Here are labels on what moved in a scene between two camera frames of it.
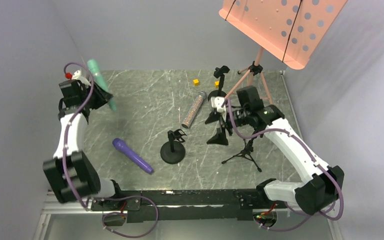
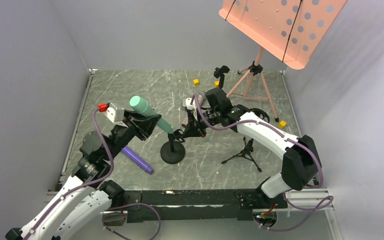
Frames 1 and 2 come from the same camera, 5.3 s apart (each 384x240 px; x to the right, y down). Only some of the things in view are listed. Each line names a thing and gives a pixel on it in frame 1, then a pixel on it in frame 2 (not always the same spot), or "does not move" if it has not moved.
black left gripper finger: (99, 97) → (144, 124)
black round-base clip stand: (173, 151) does not move
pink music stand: (291, 30) does not move
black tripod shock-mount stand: (246, 153) does not move
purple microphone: (119, 144) does not move
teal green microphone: (101, 80) → (140, 105)
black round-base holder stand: (219, 73) does not move
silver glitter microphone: (193, 110) does not move
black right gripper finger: (220, 138) → (193, 129)
